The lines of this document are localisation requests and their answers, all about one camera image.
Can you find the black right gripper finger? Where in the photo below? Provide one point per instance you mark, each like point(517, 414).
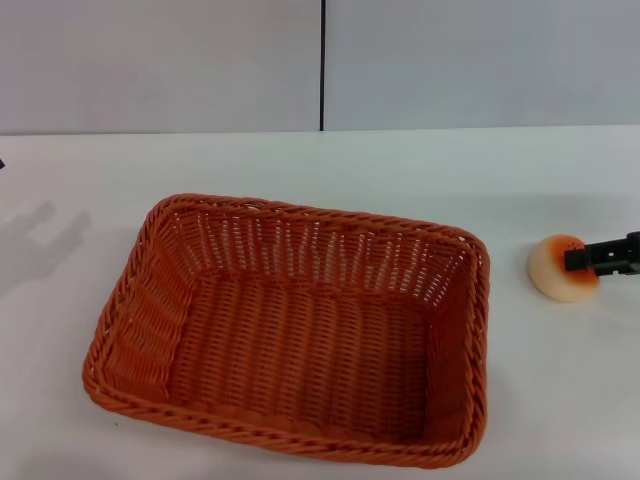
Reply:
point(617, 272)
point(605, 254)

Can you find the round toasted bun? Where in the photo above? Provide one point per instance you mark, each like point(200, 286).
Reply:
point(547, 270)

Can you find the orange woven plastic basket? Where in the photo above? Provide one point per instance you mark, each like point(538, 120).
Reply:
point(305, 340)

